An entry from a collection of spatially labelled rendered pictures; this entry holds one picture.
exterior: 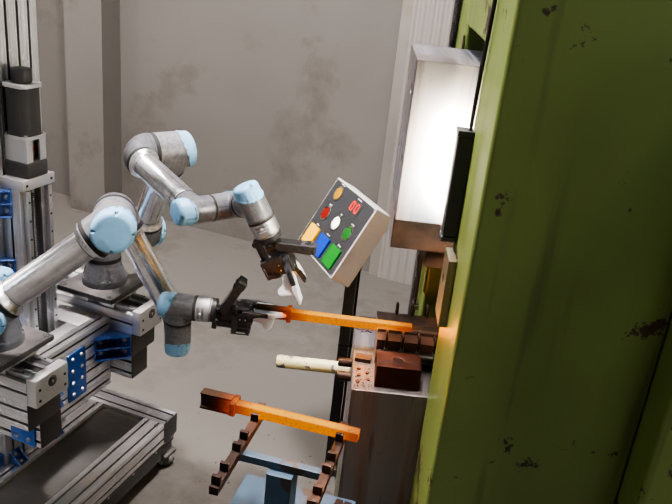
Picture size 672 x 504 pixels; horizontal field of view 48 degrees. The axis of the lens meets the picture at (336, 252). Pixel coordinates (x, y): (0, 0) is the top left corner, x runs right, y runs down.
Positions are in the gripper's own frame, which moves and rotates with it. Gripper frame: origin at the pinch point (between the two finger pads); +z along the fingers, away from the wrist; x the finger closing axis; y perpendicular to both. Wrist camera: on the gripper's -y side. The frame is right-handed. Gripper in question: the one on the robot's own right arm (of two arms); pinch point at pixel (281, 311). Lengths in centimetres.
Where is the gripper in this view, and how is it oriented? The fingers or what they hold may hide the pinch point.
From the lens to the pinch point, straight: 219.2
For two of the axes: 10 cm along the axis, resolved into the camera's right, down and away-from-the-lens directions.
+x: -0.5, 3.8, -9.3
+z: 9.9, 1.2, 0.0
